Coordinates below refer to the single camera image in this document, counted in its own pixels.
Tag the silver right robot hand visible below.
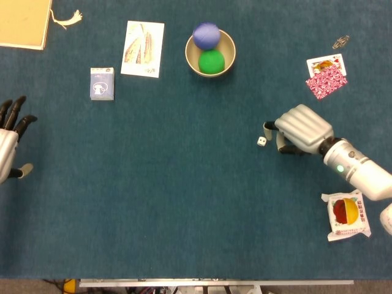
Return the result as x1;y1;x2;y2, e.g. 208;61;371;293
263;104;334;156

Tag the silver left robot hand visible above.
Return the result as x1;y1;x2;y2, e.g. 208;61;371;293
0;96;38;184

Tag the red patterned playing card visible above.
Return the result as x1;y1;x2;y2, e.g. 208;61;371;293
305;66;349;101

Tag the face-up playing card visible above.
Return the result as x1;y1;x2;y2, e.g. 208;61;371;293
306;53;348;78

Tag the white snack packet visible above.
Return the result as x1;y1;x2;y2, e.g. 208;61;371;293
320;189;372;243

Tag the blue card box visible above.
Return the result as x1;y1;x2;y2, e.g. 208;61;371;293
89;67;115;102

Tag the beige round bowl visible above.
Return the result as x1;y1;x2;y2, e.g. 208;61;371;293
184;28;237;78

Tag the green ball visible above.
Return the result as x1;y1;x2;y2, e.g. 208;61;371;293
198;49;226;75

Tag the yellow book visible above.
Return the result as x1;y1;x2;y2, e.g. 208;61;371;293
0;0;53;51

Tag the purple ball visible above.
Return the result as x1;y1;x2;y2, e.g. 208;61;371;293
192;21;221;51

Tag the cream tassel bookmark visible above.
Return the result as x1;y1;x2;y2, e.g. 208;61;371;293
50;9;83;31

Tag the white illustrated postcard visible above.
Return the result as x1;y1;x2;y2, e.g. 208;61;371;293
120;20;165;78

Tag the aluminium table frame rail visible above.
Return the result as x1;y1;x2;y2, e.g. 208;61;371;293
78;279;355;288

